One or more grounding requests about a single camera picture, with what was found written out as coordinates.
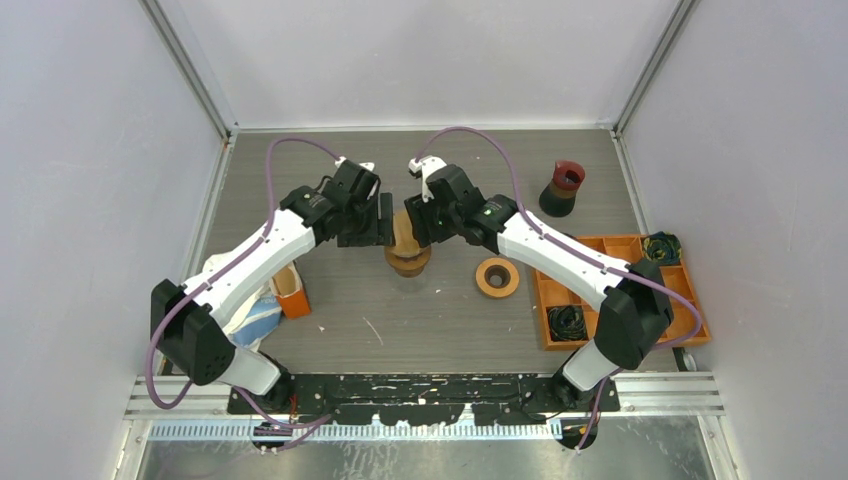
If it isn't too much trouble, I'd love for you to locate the brown paper coffee filter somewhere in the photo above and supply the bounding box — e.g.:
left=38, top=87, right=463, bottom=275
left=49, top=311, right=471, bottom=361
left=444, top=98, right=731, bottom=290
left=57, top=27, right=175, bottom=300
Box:
left=389, top=210, right=423, bottom=258

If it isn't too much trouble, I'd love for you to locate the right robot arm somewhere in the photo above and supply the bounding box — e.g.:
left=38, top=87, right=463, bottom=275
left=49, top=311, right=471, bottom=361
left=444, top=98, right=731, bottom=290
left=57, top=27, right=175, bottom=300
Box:
left=405, top=156, right=673, bottom=411

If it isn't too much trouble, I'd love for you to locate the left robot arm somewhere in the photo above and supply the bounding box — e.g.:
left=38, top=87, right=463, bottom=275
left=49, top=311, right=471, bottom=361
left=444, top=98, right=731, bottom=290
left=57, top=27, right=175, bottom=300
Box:
left=150, top=158, right=386, bottom=413

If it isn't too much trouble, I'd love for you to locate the orange coffee filter box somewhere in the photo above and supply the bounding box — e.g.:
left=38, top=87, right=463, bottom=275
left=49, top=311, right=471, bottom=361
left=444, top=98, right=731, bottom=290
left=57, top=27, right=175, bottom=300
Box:
left=269, top=262, right=312, bottom=320

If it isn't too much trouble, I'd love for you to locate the red black carafe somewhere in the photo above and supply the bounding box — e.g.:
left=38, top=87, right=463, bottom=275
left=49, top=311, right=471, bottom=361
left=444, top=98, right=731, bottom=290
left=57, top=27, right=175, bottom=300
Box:
left=538, top=160, right=586, bottom=218

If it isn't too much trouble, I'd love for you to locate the white blue plastic bag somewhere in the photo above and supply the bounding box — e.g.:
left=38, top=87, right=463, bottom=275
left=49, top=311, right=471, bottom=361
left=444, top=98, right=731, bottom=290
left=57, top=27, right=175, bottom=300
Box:
left=222, top=282, right=283, bottom=352

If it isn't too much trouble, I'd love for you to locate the dark rolled coil front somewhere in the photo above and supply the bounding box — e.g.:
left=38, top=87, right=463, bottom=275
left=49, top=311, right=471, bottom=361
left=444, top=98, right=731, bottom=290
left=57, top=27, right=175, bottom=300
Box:
left=547, top=305, right=588, bottom=341

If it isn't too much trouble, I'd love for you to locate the blue yellow rolled coil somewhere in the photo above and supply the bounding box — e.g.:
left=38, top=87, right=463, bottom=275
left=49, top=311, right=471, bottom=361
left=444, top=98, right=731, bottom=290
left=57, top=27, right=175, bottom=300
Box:
left=641, top=231, right=682, bottom=266

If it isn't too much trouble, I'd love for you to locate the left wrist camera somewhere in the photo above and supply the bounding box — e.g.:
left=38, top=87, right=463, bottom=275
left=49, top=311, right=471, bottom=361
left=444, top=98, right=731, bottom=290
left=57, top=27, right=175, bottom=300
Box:
left=334, top=156, right=375, bottom=172

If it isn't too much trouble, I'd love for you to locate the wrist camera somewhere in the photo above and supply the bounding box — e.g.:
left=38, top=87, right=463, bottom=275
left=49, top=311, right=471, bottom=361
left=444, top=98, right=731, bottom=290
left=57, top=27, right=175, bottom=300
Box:
left=408, top=155, right=447, bottom=203
left=334, top=156, right=375, bottom=172

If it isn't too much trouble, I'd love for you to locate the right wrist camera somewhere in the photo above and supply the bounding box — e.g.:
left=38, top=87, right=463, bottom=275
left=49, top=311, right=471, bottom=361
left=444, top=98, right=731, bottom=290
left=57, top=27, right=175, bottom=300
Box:
left=408, top=155, right=447, bottom=203

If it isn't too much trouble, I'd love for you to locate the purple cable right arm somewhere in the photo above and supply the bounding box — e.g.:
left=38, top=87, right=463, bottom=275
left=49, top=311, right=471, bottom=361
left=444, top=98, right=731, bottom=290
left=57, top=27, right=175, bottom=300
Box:
left=413, top=127, right=704, bottom=454

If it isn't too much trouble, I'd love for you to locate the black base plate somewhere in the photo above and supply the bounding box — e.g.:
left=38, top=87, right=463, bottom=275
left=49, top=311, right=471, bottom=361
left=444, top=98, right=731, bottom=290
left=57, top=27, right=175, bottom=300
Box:
left=261, top=373, right=620, bottom=427

